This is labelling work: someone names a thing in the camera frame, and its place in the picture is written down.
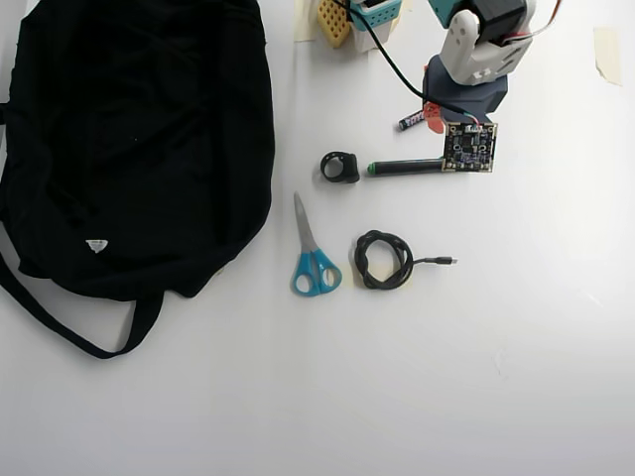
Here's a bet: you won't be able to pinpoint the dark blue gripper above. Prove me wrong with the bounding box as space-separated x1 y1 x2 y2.
421 54 510 135

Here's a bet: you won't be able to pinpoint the green capped black marker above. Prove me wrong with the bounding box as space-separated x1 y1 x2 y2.
365 158 447 179

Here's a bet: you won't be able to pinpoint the teal white robot base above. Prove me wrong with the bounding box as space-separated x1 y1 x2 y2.
346 0 404 52

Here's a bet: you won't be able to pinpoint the black fabric bag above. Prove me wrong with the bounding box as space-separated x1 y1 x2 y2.
0 0 277 361

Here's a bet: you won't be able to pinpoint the black AAA battery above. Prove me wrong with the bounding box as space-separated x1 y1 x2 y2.
398 111 426 133

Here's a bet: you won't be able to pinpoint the yellow perforated plastic block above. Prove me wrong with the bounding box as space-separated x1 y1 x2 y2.
317 0 354 50

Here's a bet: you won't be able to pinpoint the long beige masking tape strip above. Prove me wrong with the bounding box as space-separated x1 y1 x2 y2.
294 0 321 44

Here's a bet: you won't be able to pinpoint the short beige masking tape piece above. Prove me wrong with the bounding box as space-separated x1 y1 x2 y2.
593 27 624 86

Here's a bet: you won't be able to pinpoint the bare camera circuit board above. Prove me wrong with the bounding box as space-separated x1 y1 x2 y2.
443 121 499 175

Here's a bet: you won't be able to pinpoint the black camera cable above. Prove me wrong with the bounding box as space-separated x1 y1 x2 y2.
332 0 480 123

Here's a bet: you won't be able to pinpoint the black plastic ring part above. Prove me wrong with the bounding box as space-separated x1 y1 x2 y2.
318 151 361 185

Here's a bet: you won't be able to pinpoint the red white servo wire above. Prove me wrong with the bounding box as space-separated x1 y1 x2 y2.
498 0 565 49

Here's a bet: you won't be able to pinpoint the coiled black USB cable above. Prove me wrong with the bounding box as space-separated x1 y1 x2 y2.
353 228 458 293

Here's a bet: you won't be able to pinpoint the blue handled scissors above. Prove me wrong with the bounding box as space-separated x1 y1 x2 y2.
290 190 344 298

